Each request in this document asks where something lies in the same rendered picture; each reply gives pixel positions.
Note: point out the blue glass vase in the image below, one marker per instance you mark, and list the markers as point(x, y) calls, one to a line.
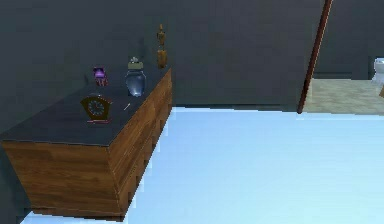
point(135, 81)

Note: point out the thin yellow pencil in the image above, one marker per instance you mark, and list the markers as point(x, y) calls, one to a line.
point(126, 107)

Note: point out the brown wooden statuette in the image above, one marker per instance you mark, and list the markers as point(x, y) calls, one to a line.
point(161, 50)

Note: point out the brown desk clock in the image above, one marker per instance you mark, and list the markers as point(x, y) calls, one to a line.
point(96, 108)

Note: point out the purple small box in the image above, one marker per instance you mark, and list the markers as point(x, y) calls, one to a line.
point(100, 76)

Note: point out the brown wooden chest of drawers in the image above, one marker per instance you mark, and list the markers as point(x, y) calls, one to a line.
point(70, 176)

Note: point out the white toilet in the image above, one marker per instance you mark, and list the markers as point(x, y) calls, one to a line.
point(378, 70)

